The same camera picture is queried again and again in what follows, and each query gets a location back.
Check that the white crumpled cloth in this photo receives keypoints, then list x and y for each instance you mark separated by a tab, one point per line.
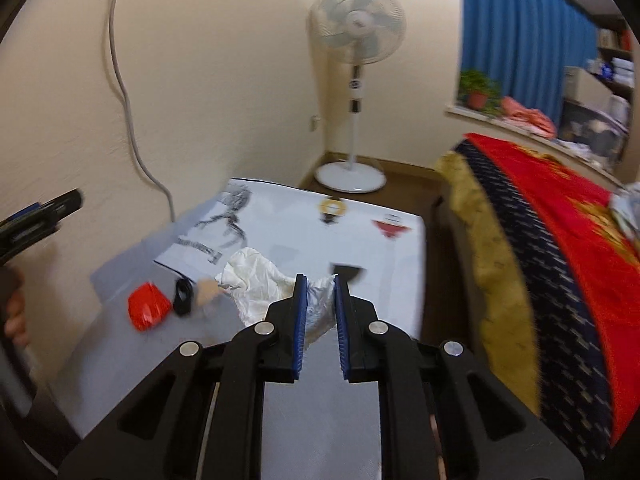
625	215

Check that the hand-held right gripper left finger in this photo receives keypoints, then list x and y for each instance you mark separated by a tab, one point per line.
300	330

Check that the tan crumpled paper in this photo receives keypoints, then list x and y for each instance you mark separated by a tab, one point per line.
206	294

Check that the white printed sheet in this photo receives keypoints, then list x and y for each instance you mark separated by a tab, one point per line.
300	225

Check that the white wall outlet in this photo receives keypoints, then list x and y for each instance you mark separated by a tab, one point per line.
315	122

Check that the red crumpled wrapper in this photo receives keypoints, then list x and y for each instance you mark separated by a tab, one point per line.
146	307

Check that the pink cloth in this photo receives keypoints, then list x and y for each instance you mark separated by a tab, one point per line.
530	117

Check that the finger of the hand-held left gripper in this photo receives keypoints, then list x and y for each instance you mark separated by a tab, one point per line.
25	235
65	204

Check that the clear storage box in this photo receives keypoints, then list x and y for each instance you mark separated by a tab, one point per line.
592	132

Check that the white standing fan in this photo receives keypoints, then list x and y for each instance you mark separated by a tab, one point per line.
357	22

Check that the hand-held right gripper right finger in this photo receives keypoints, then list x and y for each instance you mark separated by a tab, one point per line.
341	330

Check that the blue curtain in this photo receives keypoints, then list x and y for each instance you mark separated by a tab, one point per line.
520	45

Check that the person's left hand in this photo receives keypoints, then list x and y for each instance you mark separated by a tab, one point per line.
16	320

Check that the potted green plant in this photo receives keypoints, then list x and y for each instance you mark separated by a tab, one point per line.
477	91

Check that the beige box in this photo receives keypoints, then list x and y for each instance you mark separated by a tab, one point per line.
585	87

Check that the red navy gold blanket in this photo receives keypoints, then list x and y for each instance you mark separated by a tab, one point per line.
560	240

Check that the small black wrapper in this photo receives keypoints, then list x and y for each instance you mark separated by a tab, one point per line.
183	297

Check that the wooden bookshelf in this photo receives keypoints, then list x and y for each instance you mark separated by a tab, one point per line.
615	55

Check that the cream white plastic bag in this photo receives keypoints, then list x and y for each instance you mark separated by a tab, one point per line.
260	285

